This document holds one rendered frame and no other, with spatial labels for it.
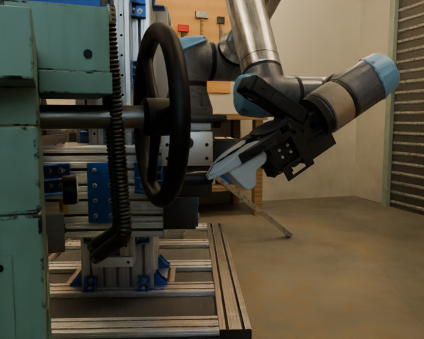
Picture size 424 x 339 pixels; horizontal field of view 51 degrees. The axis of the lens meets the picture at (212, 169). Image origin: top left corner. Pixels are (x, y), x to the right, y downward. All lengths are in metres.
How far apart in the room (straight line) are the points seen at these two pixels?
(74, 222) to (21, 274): 0.88
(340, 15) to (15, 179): 4.55
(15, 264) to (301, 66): 4.23
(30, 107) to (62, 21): 0.19
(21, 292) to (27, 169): 0.13
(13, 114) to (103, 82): 0.17
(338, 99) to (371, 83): 0.07
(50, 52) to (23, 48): 0.23
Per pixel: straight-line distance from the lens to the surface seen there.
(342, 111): 0.73
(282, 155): 0.68
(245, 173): 0.66
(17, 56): 0.42
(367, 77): 0.76
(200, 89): 1.33
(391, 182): 4.42
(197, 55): 1.33
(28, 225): 0.49
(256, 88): 0.67
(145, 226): 1.34
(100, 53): 0.65
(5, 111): 0.50
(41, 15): 0.66
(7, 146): 0.48
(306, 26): 4.67
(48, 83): 0.62
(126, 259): 1.49
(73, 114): 0.69
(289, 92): 0.80
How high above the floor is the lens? 0.81
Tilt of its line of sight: 6 degrees down
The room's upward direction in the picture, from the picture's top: straight up
